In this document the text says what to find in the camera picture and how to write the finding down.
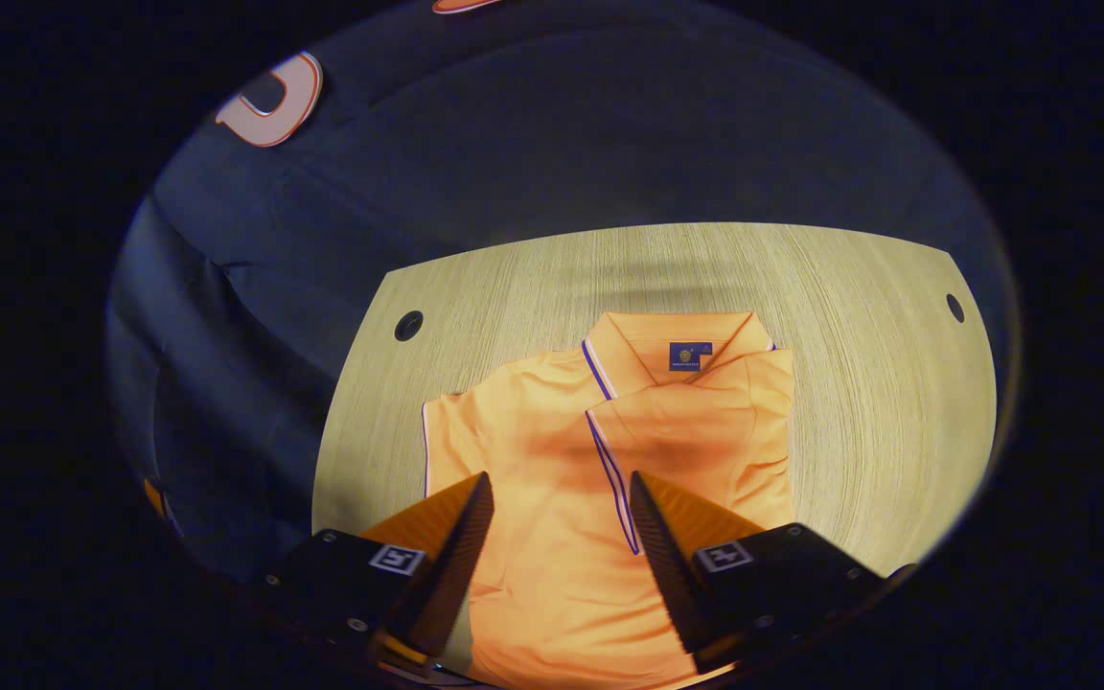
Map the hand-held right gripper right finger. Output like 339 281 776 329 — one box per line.
629 470 919 676

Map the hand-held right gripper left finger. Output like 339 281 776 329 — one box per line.
258 471 496 677

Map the orange T-shirt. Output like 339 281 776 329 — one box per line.
421 310 795 690

